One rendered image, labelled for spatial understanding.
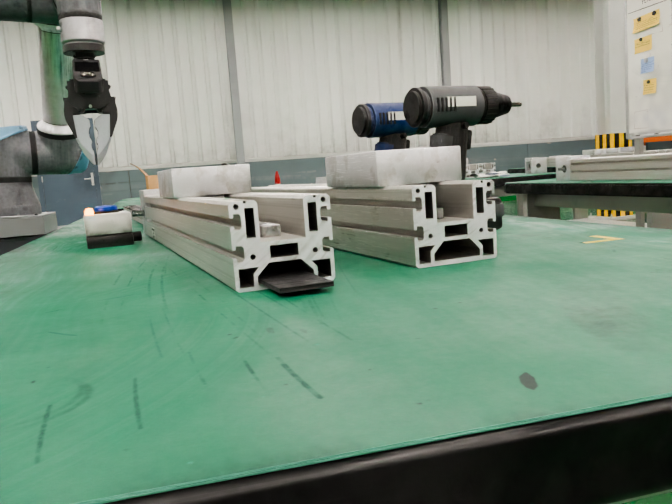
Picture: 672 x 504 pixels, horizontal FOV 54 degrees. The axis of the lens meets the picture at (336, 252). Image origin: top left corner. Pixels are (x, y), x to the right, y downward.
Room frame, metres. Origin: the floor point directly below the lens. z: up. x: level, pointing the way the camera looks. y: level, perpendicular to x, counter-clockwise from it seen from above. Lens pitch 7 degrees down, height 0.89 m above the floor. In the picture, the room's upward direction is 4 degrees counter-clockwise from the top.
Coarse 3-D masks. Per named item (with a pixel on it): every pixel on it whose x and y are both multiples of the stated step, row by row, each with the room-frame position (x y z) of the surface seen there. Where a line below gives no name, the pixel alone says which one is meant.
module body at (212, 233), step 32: (160, 224) 1.21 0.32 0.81; (192, 224) 0.80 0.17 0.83; (224, 224) 0.67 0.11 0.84; (256, 224) 0.61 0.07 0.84; (288, 224) 0.68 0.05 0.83; (320, 224) 0.63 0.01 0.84; (192, 256) 0.82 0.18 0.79; (224, 256) 0.64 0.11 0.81; (256, 256) 0.61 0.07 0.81; (288, 256) 0.62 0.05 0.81; (320, 256) 0.63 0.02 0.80; (256, 288) 0.61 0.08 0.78
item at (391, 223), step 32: (256, 192) 1.25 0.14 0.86; (288, 192) 1.06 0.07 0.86; (320, 192) 0.92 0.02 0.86; (352, 192) 0.81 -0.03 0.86; (384, 192) 0.73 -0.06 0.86; (416, 192) 0.68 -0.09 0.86; (448, 192) 0.74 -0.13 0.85; (480, 192) 0.71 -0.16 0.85; (352, 224) 0.85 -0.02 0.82; (384, 224) 0.73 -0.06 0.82; (416, 224) 0.67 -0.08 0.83; (448, 224) 0.68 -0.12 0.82; (480, 224) 0.70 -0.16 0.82; (384, 256) 0.74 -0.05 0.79; (416, 256) 0.67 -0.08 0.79; (448, 256) 0.71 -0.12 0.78; (480, 256) 0.70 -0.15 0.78
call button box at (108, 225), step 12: (84, 216) 1.16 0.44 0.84; (96, 216) 1.16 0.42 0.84; (108, 216) 1.17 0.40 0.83; (120, 216) 1.18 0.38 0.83; (96, 228) 1.16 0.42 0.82; (108, 228) 1.17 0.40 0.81; (120, 228) 1.18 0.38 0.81; (132, 228) 1.19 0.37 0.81; (96, 240) 1.16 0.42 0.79; (108, 240) 1.17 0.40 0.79; (120, 240) 1.18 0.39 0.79; (132, 240) 1.18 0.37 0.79
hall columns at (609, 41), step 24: (600, 0) 8.64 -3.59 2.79; (600, 24) 8.64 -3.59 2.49; (600, 48) 8.64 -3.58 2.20; (624, 48) 8.42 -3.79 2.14; (600, 72) 8.63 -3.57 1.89; (624, 72) 8.42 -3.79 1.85; (600, 96) 8.63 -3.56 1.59; (624, 96) 8.42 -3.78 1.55; (600, 120) 8.63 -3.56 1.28; (624, 120) 8.42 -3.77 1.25; (600, 144) 8.53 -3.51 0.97; (624, 144) 8.39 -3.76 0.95
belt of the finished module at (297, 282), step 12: (276, 264) 0.71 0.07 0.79; (264, 276) 0.63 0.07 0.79; (276, 276) 0.62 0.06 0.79; (288, 276) 0.62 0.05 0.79; (300, 276) 0.61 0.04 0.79; (312, 276) 0.61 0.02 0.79; (276, 288) 0.56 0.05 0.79; (288, 288) 0.56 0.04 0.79; (300, 288) 0.56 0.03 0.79; (312, 288) 0.56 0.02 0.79
